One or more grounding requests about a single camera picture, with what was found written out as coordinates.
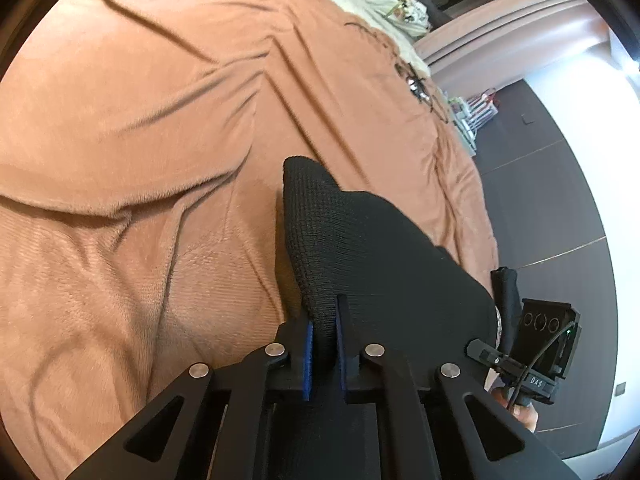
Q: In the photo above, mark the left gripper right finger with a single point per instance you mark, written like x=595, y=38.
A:
x=449, y=428

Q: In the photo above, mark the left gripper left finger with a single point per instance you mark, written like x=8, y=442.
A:
x=210, y=424

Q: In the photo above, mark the black knit pants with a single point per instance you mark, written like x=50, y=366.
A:
x=401, y=290

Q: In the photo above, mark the person's right hand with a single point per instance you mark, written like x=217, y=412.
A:
x=526, y=415

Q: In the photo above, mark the black garment right edge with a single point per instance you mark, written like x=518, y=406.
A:
x=504, y=282

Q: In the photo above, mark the white storage box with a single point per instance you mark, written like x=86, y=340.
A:
x=470, y=115

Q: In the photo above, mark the orange blanket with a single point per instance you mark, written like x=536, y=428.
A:
x=142, y=144

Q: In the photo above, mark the right pink curtain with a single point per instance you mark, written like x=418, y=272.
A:
x=503, y=41

